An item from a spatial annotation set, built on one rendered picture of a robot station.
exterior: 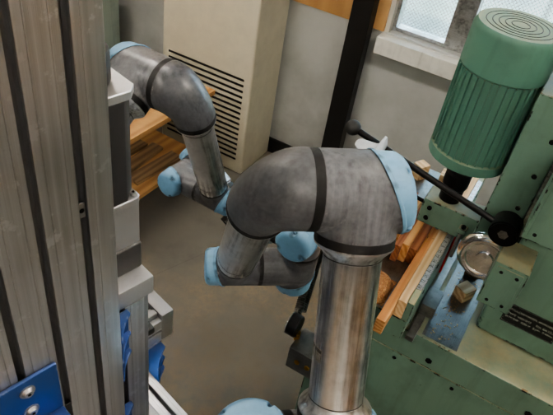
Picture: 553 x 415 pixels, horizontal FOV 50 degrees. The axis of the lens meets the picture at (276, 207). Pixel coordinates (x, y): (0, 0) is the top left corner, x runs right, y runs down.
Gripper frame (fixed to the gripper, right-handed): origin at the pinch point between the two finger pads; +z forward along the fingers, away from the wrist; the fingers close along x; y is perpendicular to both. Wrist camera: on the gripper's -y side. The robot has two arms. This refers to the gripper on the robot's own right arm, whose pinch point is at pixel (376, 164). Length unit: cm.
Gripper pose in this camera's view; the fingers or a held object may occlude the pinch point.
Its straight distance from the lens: 133.5
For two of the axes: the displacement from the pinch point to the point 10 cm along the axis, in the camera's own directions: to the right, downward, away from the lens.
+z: 5.1, -5.1, 6.9
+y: -8.2, -5.3, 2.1
